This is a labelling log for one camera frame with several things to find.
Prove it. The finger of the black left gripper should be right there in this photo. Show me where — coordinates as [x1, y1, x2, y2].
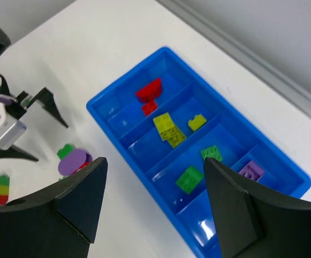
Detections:
[0, 145, 39, 162]
[27, 88, 69, 128]

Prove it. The red curved lego brick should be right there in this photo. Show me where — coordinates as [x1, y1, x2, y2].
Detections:
[135, 78, 163, 103]

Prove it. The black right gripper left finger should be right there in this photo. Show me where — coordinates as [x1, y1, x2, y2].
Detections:
[0, 157, 108, 257]

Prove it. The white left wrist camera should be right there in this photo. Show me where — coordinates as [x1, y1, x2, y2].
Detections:
[0, 103, 26, 150]

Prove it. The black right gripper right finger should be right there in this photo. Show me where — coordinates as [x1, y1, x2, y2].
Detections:
[204, 158, 311, 257]

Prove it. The green sloped lego brick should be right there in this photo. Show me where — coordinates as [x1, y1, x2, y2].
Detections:
[176, 166, 204, 195]

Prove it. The purple lego brick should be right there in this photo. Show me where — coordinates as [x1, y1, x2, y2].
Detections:
[238, 160, 265, 182]

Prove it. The lime lego plate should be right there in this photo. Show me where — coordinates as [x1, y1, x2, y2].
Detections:
[153, 112, 177, 141]

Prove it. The green square lego brick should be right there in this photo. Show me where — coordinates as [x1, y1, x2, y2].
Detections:
[200, 145, 223, 162]

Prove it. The blue divided plastic tray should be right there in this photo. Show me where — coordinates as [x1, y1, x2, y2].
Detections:
[86, 47, 311, 257]

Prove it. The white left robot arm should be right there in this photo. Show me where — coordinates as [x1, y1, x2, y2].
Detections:
[0, 29, 68, 162]

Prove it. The small lime lego brick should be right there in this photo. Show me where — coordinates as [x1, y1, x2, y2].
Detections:
[188, 114, 207, 132]

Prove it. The purple and green lego cluster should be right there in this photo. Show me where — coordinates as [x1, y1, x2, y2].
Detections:
[57, 144, 93, 180]

